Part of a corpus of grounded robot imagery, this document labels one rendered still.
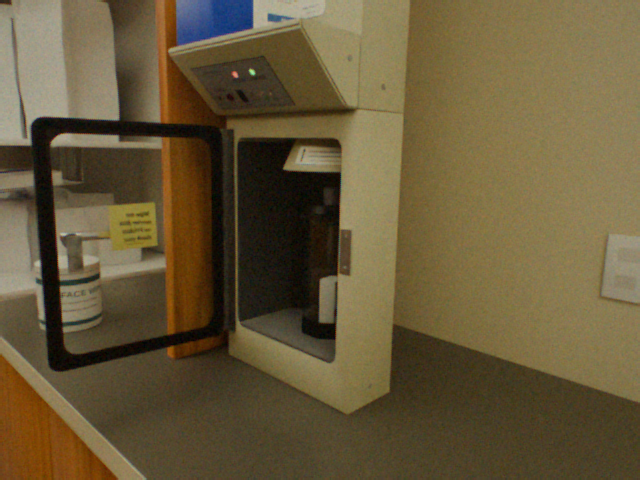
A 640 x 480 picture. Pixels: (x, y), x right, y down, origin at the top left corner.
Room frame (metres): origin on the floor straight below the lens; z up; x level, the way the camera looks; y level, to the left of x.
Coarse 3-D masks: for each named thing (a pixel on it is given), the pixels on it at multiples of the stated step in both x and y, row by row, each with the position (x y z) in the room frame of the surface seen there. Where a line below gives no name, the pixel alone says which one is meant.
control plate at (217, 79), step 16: (224, 64) 0.79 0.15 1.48; (240, 64) 0.77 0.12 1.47; (256, 64) 0.75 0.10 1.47; (208, 80) 0.85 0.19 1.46; (224, 80) 0.83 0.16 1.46; (240, 80) 0.80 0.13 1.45; (256, 80) 0.78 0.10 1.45; (272, 80) 0.76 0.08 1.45; (224, 96) 0.86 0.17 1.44; (256, 96) 0.81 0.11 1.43; (272, 96) 0.79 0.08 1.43; (288, 96) 0.76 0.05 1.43
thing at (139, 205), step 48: (96, 144) 0.79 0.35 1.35; (144, 144) 0.84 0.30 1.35; (192, 144) 0.89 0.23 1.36; (96, 192) 0.79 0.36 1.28; (144, 192) 0.84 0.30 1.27; (192, 192) 0.89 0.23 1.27; (96, 240) 0.79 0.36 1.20; (144, 240) 0.84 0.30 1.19; (192, 240) 0.89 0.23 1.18; (96, 288) 0.79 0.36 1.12; (144, 288) 0.83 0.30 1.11; (192, 288) 0.89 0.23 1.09; (96, 336) 0.78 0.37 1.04; (144, 336) 0.83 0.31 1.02
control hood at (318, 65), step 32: (256, 32) 0.70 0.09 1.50; (288, 32) 0.66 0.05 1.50; (320, 32) 0.67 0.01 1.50; (352, 32) 0.72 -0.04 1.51; (192, 64) 0.85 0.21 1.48; (288, 64) 0.71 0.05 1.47; (320, 64) 0.67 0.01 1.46; (352, 64) 0.71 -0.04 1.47; (320, 96) 0.72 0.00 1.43; (352, 96) 0.72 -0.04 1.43
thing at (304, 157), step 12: (300, 144) 0.85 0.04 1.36; (312, 144) 0.84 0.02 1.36; (324, 144) 0.83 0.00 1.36; (336, 144) 0.83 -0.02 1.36; (288, 156) 0.88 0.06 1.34; (300, 156) 0.84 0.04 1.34; (312, 156) 0.82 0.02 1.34; (324, 156) 0.82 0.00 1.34; (336, 156) 0.82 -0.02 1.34; (288, 168) 0.85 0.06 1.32; (300, 168) 0.83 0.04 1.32; (312, 168) 0.82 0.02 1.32; (324, 168) 0.81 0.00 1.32; (336, 168) 0.81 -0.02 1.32
